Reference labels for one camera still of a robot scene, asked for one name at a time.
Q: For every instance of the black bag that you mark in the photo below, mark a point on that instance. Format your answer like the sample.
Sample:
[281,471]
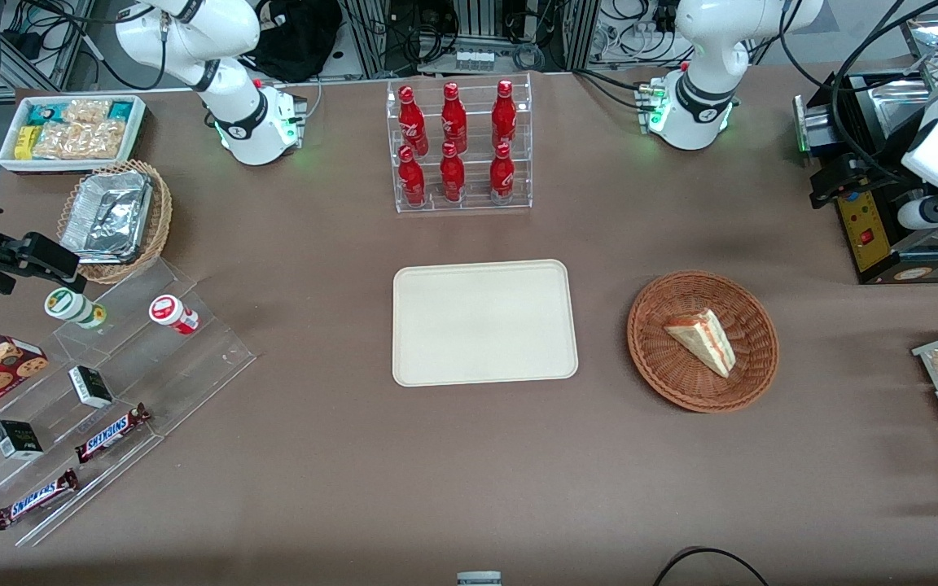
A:
[294,41]

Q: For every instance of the green capped drink bottle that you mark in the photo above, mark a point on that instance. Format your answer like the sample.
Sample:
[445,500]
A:
[72,307]

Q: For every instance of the large clear bag of crackers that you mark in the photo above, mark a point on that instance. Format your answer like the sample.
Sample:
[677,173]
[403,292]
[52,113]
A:
[78,140]

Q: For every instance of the black food warmer appliance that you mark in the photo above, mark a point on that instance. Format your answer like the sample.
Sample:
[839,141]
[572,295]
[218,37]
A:
[864,236]

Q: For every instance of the yellow snack pack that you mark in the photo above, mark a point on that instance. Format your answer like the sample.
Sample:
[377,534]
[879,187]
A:
[26,142]

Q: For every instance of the small teal snack pack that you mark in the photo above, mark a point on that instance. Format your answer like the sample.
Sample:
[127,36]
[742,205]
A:
[120,109]

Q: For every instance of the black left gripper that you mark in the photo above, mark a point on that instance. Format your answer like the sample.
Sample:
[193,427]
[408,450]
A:
[874,169]

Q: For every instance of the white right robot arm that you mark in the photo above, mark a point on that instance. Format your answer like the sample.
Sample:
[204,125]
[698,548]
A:
[234,114]

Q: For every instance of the grey device edge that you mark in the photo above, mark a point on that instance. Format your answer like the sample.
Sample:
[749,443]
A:
[479,579]

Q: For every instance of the steel warmer pan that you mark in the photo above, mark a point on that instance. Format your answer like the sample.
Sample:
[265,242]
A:
[892,110]

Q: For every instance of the triangular sandwich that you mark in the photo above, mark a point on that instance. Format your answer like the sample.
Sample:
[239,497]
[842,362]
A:
[705,338]

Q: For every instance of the light wicker basket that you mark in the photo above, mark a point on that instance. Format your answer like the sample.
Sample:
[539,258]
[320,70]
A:
[161,212]

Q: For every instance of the Snickers bar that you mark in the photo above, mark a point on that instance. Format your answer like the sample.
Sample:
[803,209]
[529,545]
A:
[36,499]
[112,432]

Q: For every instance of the clear acrylic stepped display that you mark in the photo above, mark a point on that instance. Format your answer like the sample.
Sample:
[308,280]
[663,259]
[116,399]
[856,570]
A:
[151,366]

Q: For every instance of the beige rectangular tray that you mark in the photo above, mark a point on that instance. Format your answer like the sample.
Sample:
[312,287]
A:
[481,321]

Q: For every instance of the clear acrylic bottle rack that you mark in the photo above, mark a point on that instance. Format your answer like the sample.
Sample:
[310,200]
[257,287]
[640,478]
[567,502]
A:
[473,142]

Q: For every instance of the small black box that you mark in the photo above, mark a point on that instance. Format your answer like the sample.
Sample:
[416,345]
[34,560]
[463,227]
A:
[16,439]
[90,386]

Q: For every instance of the silver foil tray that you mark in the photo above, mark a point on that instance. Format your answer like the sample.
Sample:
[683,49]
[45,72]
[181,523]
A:
[107,216]

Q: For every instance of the brown round wicker basket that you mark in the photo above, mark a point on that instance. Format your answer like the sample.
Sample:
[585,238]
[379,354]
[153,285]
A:
[672,374]

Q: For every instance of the white rectangular snack bin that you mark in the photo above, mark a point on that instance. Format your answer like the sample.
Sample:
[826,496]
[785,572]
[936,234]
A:
[131,134]

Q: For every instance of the red capped drink bottle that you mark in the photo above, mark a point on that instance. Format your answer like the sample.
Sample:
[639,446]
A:
[172,313]

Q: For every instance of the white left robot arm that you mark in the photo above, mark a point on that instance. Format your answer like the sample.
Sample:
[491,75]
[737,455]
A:
[695,106]

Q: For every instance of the red cola bottle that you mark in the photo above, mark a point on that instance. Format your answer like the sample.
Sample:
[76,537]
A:
[412,179]
[504,114]
[413,122]
[453,118]
[501,172]
[452,175]

